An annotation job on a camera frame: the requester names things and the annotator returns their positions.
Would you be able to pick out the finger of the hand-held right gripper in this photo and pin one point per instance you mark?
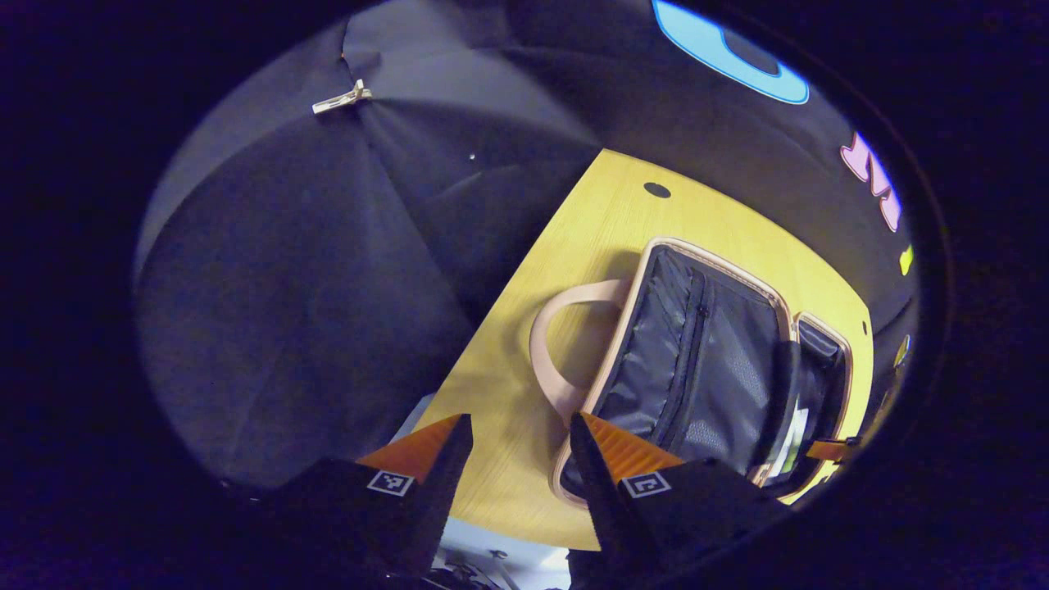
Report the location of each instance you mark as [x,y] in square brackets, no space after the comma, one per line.
[828,449]

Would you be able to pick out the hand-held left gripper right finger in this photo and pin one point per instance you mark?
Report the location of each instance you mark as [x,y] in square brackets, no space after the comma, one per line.
[598,483]

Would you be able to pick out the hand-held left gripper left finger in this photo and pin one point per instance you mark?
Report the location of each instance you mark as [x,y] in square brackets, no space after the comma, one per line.
[442,483]

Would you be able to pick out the white green skin care packet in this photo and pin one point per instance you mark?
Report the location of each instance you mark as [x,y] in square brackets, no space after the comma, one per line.
[793,442]

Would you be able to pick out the black backdrop cloth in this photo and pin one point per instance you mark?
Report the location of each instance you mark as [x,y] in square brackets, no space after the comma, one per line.
[287,287]

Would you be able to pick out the pale clothespin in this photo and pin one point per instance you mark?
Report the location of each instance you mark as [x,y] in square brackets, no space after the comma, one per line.
[340,100]

